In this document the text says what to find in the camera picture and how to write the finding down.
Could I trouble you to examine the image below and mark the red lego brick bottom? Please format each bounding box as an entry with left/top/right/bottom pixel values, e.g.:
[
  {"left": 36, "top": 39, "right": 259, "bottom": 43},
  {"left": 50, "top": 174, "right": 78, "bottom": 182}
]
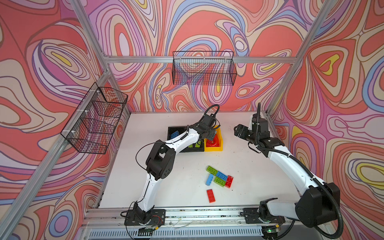
[{"left": 207, "top": 189, "right": 216, "bottom": 203}]

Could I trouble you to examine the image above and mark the red lego brick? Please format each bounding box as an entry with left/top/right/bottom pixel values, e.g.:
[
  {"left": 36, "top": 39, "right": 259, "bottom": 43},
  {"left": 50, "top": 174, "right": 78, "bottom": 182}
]
[
  {"left": 207, "top": 189, "right": 216, "bottom": 203},
  {"left": 225, "top": 176, "right": 234, "bottom": 189}
]

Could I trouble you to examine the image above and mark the yellow plastic bin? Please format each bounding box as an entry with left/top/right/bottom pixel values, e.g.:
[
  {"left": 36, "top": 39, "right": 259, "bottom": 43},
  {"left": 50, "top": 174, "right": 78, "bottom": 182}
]
[{"left": 204, "top": 128, "right": 224, "bottom": 152}]

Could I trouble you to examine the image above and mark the aluminium front rail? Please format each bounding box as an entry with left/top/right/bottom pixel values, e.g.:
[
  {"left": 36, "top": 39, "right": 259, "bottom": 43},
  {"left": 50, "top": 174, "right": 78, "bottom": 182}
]
[{"left": 78, "top": 205, "right": 334, "bottom": 240}]

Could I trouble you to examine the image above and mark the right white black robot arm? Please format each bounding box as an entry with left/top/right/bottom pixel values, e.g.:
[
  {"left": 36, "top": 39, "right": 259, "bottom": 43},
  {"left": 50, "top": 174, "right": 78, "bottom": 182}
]
[{"left": 234, "top": 115, "right": 344, "bottom": 240}]

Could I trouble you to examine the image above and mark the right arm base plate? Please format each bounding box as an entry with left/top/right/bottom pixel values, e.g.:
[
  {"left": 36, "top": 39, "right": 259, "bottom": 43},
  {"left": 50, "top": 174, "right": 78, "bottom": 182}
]
[{"left": 240, "top": 208, "right": 286, "bottom": 224}]

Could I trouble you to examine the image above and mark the black wire basket left wall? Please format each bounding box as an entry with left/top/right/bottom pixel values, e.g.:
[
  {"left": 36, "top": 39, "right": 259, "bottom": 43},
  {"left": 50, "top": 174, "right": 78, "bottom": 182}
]
[{"left": 61, "top": 83, "right": 128, "bottom": 155}]

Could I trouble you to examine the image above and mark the red lego arch piece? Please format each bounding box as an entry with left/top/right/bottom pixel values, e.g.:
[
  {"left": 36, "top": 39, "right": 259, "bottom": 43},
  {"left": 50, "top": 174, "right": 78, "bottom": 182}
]
[{"left": 205, "top": 135, "right": 220, "bottom": 148}]

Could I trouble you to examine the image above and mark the black wire basket back wall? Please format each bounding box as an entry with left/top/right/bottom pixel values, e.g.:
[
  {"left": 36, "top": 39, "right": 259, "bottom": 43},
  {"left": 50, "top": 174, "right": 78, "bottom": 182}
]
[{"left": 172, "top": 51, "right": 238, "bottom": 86}]

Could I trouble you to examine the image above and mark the black wire basket wall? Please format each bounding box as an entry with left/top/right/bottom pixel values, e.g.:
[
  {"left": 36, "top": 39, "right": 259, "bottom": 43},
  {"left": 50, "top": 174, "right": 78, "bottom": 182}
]
[
  {"left": 172, "top": 51, "right": 238, "bottom": 86},
  {"left": 61, "top": 83, "right": 128, "bottom": 155}
]

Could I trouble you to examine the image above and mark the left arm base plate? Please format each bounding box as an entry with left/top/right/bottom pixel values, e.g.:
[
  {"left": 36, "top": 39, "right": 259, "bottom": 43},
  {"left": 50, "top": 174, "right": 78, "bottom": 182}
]
[{"left": 120, "top": 209, "right": 166, "bottom": 227}]

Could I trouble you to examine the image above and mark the middle black plastic bin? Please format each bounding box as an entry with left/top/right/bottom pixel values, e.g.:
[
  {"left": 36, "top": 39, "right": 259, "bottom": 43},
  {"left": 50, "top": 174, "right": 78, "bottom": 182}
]
[{"left": 181, "top": 141, "right": 205, "bottom": 153}]

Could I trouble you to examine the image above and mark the black plastic bin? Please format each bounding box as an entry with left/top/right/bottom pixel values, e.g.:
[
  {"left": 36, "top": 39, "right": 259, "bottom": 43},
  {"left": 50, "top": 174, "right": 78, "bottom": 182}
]
[
  {"left": 166, "top": 126, "right": 188, "bottom": 144},
  {"left": 181, "top": 141, "right": 205, "bottom": 153}
]

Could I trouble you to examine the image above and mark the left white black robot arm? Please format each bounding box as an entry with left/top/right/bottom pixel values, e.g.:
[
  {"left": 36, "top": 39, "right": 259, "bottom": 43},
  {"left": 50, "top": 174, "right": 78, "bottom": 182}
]
[{"left": 133, "top": 113, "right": 219, "bottom": 222}]

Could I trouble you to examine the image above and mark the blue lego brick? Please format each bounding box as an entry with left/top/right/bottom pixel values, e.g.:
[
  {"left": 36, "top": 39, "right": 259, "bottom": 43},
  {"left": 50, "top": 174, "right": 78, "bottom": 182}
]
[
  {"left": 216, "top": 171, "right": 228, "bottom": 182},
  {"left": 206, "top": 174, "right": 215, "bottom": 186},
  {"left": 170, "top": 131, "right": 180, "bottom": 139}
]

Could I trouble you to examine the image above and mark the left black plastic bin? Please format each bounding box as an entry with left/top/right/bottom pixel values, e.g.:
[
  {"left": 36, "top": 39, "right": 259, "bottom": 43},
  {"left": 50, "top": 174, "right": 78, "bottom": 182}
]
[{"left": 166, "top": 126, "right": 188, "bottom": 144}]

